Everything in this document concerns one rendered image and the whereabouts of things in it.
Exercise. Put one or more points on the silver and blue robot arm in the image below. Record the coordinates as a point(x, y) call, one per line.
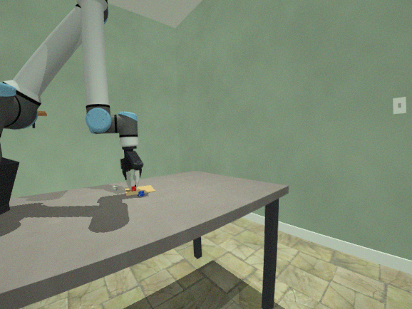
point(21, 97)

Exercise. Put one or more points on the tan flat mat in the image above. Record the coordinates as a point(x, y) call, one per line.
point(146, 189)

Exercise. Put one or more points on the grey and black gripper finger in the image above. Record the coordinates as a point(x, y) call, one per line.
point(136, 176)
point(127, 175)

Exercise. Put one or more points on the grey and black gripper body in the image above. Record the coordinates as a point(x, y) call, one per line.
point(125, 161)

